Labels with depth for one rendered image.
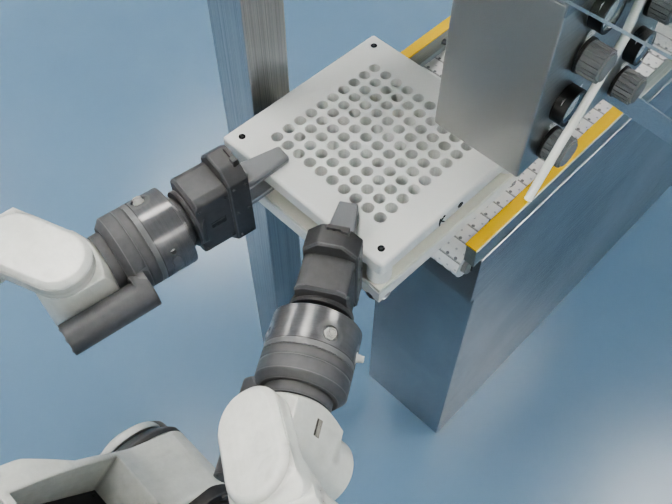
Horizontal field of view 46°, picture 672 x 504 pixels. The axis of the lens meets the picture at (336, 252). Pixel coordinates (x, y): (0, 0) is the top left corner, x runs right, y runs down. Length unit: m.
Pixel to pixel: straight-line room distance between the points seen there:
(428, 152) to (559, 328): 1.11
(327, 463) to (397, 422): 1.06
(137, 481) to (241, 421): 0.37
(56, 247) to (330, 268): 0.26
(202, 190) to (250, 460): 0.29
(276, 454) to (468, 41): 0.38
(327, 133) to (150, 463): 0.48
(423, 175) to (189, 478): 0.50
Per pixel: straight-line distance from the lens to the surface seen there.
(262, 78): 0.93
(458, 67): 0.74
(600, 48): 0.71
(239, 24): 0.87
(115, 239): 0.79
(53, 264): 0.78
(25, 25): 2.72
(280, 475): 0.62
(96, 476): 1.05
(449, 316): 1.34
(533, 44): 0.67
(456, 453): 1.75
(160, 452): 1.08
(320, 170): 0.86
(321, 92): 0.93
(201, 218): 0.81
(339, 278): 0.73
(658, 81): 1.18
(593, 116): 1.15
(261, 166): 0.85
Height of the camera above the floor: 1.63
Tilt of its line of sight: 56 degrees down
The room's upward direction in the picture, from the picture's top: straight up
